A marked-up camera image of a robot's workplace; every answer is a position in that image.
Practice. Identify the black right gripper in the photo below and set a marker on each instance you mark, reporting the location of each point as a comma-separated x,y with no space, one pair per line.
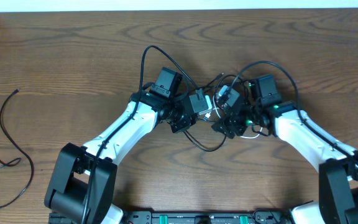
230,122

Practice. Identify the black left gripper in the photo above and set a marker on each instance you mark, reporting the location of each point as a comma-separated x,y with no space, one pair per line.
184,126

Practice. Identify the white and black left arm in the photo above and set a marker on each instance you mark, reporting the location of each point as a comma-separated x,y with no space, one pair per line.
82,184

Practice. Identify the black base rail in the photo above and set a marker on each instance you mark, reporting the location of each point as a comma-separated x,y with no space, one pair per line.
147,217

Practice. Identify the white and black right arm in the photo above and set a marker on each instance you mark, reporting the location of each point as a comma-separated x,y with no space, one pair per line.
335,162

